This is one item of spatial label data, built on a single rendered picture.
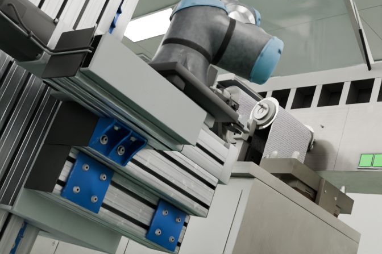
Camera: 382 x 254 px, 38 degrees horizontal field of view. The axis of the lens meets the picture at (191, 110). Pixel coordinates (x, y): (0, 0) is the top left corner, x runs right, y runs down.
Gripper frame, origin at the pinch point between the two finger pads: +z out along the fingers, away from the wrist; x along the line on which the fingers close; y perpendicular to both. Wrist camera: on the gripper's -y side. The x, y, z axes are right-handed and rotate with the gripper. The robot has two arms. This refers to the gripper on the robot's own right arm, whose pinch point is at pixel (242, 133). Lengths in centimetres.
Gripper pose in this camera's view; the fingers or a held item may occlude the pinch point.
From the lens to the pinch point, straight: 210.1
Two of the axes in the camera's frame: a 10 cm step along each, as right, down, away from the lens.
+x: -6.5, 0.7, 7.5
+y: 3.2, -8.8, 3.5
